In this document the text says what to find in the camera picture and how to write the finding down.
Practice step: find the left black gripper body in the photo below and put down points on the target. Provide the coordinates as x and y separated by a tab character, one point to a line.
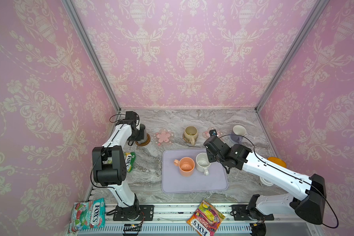
138	135

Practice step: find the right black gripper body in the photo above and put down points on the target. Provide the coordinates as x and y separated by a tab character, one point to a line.
213	159

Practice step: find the grey green mug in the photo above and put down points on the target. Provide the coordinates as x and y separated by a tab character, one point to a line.
142	132

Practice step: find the brown wooden round coaster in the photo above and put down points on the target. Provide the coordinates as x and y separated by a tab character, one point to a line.
144	142

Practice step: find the lavender mug white inside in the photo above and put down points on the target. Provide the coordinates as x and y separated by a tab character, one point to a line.
238	133

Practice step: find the pink flower coaster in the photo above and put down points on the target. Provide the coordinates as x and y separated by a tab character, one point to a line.
206	133
164	137

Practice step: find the white speckled mug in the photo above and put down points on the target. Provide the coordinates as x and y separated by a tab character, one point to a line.
202	163

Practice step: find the peach pink mug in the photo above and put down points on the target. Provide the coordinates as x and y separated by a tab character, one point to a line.
186	166

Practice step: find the beige yellow mug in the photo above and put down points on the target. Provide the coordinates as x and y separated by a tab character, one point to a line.
190	135

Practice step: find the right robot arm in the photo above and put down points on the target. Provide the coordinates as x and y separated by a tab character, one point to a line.
305	196

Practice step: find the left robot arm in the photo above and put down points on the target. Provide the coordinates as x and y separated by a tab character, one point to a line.
109	168

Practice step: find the yellow green Fox's candy bag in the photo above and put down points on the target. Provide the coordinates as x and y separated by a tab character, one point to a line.
129	160

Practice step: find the white lidded cup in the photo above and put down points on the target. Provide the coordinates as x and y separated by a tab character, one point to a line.
265	182

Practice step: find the orange lidded jar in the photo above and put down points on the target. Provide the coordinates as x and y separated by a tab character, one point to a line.
277	161

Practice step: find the red Fox's candy bag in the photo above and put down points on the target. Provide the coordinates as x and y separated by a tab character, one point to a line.
206	219

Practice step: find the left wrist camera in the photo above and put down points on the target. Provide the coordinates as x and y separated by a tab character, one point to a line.
132	116

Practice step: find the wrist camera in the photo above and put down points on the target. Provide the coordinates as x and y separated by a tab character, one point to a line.
132	116
213	132

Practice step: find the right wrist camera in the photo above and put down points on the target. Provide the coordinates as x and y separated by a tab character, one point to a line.
213	132

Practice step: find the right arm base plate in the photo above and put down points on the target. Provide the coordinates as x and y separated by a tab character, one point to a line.
243	212

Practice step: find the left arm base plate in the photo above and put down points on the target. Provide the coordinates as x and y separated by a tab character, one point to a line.
144	213

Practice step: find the aluminium front rail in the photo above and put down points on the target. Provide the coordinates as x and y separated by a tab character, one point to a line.
170	219

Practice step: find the left aluminium corner post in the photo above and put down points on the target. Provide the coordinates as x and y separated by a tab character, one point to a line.
84	37

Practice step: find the aluminium corner post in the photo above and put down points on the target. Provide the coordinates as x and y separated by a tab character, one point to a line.
310	21
84	37

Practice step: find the right aluminium corner post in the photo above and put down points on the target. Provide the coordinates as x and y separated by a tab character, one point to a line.
310	21

